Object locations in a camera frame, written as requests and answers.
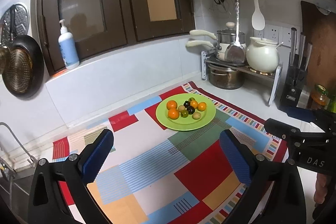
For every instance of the brown wooden cutting board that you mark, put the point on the brown wooden cutting board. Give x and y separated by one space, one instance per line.
319 27

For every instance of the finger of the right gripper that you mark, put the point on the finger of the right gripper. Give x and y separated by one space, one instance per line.
301 114
288 130

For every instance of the round metal steamer rack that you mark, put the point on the round metal steamer rack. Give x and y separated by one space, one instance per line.
14 22

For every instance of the brass strainer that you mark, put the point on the brass strainer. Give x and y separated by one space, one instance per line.
4 58

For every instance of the white rice paddle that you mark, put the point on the white rice paddle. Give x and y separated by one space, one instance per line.
258 21

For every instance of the green yellow plum front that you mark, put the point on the green yellow plum front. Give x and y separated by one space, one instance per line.
184 113

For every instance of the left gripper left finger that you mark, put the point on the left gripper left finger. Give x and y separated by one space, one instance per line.
47 202

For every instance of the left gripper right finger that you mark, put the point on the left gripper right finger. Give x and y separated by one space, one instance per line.
274 192

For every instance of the black frying pan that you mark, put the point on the black frying pan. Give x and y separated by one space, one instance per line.
24 75

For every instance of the steel lidded pot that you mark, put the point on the steel lidded pot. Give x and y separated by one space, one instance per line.
227 35

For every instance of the white blue soap bottle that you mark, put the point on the white blue soap bottle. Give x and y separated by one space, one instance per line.
67 47

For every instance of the steel sink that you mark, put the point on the steel sink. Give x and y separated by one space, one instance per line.
15 192

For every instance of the white shelf rack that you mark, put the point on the white shelf rack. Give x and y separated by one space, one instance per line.
272 80

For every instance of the green glass bottle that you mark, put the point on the green glass bottle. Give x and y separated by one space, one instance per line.
331 106

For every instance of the white ceramic pot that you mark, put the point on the white ceramic pot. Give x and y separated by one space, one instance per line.
262 54

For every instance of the brown longan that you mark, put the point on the brown longan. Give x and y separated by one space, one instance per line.
196 115
181 108

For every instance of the steel cooking pot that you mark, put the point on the steel cooking pot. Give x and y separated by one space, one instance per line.
226 78

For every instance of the black knife block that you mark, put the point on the black knife block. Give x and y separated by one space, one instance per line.
300 53

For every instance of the dark purple plum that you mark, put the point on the dark purple plum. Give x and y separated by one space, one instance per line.
190 110

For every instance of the green plate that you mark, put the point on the green plate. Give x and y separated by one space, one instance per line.
188 123

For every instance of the colourful patterned table mat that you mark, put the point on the colourful patterned table mat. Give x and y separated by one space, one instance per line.
157 175

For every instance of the large orange front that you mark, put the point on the large orange front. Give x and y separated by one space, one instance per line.
194 104

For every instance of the cream handled saucepan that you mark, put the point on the cream handled saucepan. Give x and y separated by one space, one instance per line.
219 48

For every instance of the dark brown window frame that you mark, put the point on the dark brown window frame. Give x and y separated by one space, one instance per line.
99 26

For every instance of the small orange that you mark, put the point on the small orange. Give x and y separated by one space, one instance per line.
171 105

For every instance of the person right hand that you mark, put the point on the person right hand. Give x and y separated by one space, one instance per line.
321 184

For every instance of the orange lidded jar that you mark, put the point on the orange lidded jar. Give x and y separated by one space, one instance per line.
319 97

